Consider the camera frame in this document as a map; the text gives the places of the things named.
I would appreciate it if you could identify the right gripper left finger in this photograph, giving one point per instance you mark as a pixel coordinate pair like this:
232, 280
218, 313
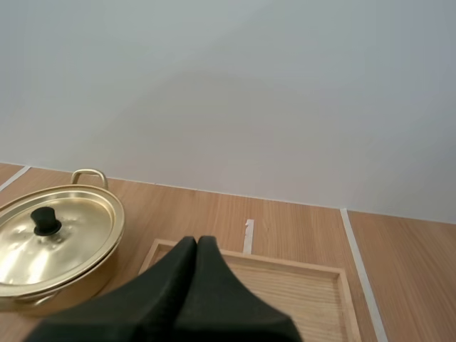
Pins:
149, 299

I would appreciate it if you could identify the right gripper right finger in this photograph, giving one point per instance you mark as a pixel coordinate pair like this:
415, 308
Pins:
221, 306

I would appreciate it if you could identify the shallow wooden tray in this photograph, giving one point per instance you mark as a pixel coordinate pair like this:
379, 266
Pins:
306, 303

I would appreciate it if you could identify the gold lid with black knob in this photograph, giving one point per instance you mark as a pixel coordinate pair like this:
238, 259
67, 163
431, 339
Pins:
75, 246

